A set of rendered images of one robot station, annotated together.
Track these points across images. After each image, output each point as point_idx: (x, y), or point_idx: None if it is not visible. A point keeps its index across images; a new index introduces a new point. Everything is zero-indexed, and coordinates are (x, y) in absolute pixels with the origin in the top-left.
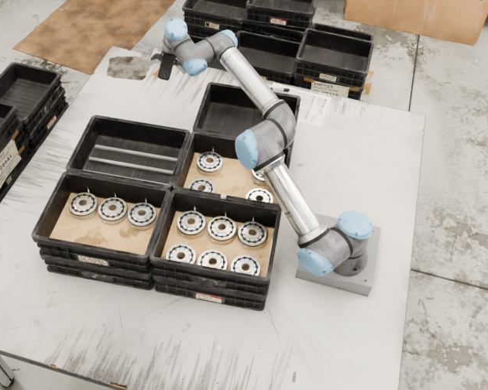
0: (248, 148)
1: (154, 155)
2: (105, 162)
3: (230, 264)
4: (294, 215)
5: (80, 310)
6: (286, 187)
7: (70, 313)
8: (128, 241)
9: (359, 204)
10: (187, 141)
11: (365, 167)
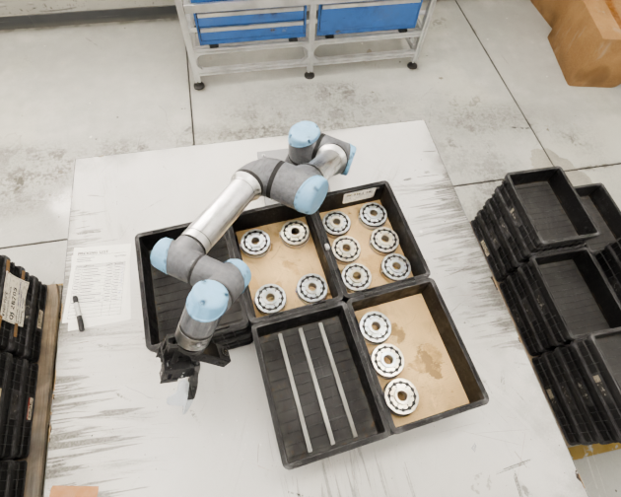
0: (323, 182)
1: (287, 367)
2: (327, 418)
3: (371, 232)
4: (335, 163)
5: (467, 350)
6: (323, 163)
7: (475, 357)
8: (405, 326)
9: (228, 182)
10: (270, 319)
11: (177, 189)
